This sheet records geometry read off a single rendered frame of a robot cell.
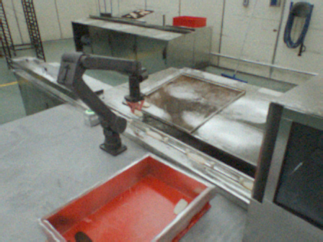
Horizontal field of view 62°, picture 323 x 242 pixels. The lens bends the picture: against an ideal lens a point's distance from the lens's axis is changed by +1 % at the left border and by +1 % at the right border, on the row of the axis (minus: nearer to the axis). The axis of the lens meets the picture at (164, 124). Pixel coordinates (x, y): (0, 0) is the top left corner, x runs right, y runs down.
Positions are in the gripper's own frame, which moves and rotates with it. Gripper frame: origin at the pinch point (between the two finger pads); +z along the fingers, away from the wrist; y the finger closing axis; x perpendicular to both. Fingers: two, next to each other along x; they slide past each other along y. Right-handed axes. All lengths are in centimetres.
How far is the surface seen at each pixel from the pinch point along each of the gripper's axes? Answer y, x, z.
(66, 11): -302, -700, 23
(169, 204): 27, 53, 11
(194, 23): -289, -205, 5
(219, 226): 22, 71, 11
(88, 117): 17.1, -21.4, 5.5
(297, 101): 18, 84, -37
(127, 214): 41, 46, 10
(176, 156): 7.5, 37.2, 7.1
